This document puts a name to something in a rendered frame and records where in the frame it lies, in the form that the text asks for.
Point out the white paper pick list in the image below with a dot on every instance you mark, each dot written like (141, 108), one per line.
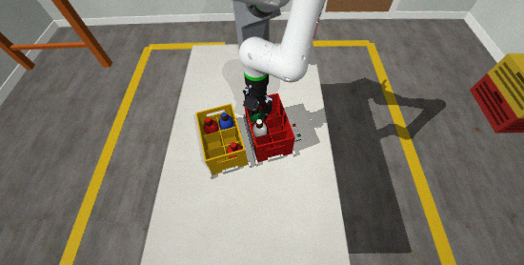
(296, 132)

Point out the red crate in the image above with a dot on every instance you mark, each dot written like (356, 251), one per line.
(279, 138)

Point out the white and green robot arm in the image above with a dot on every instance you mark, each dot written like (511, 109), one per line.
(288, 61)

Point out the yellow divided crate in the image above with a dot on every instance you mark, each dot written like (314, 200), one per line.
(216, 145)

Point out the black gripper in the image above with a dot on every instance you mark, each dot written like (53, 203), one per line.
(262, 95)

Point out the green bottle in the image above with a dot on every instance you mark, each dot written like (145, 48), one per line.
(258, 115)

